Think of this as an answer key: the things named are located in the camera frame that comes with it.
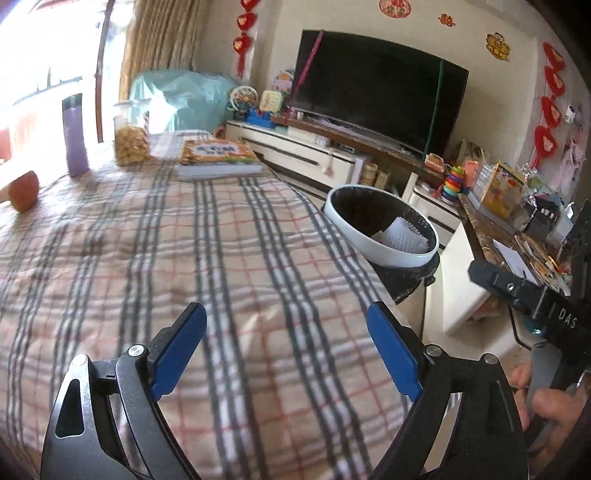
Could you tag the beige curtain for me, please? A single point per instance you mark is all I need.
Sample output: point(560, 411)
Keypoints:
point(161, 41)

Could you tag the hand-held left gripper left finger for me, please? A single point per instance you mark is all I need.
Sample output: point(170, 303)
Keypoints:
point(178, 350)

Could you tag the plaid tablecloth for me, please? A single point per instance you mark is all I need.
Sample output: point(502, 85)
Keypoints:
point(184, 258)

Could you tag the person's right hand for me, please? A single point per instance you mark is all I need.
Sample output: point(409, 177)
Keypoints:
point(554, 404)

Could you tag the yellow figure wall sticker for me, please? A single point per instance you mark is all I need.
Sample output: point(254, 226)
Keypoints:
point(497, 46)

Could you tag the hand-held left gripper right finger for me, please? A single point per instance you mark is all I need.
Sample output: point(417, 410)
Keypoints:
point(395, 350)

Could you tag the colourful picture book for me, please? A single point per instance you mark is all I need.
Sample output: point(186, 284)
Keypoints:
point(217, 157)

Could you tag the red yellow toy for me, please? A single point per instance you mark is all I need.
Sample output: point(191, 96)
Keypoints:
point(434, 163)

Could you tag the red apple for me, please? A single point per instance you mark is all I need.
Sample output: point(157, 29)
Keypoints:
point(24, 191)

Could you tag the colourful yellow box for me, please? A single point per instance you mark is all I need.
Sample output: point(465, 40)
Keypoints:
point(503, 191)

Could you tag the white wall camera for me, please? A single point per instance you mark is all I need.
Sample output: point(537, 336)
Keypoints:
point(573, 113)

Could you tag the pink stick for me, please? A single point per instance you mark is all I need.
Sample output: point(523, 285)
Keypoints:
point(307, 69)

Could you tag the small red wall sticker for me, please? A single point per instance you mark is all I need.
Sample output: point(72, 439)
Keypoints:
point(446, 20)

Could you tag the ferris wheel toy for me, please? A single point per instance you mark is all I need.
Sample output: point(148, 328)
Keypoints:
point(243, 101)

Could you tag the yellow green toy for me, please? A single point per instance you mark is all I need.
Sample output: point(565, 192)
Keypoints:
point(271, 100)

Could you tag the white spiky plastic box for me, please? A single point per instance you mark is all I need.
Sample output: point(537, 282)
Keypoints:
point(406, 233)

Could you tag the pink hanging garment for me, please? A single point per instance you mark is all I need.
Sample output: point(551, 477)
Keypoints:
point(572, 161)

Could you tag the teal covered furniture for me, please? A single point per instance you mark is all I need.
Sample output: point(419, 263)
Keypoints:
point(184, 99)

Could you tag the clear cookie jar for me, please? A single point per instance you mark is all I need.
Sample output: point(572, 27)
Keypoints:
point(131, 143)

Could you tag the purple drinking bottle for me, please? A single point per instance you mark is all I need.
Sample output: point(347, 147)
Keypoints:
point(76, 138)

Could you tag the white paper sheet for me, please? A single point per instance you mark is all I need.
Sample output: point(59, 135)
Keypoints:
point(515, 261)

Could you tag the colourful arched toy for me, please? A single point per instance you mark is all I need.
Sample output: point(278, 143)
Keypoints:
point(283, 81)

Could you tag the white rimmed trash bin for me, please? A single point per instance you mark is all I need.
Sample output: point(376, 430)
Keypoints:
point(406, 281)

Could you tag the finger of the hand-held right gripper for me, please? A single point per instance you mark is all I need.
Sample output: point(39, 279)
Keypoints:
point(503, 284)

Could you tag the round red wall sticker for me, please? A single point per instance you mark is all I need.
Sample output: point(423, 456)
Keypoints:
point(395, 7)

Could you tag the brown wooden board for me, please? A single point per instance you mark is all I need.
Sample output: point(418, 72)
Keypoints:
point(360, 143)

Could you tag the white television cabinet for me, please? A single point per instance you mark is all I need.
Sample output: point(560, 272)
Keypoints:
point(295, 152)

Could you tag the blue toy base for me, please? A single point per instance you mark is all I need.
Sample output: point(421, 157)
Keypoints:
point(257, 119)

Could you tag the brown balcony door frame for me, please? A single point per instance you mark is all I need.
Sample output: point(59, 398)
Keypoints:
point(104, 69)

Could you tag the black flat television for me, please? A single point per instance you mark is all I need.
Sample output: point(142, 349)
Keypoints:
point(378, 92)

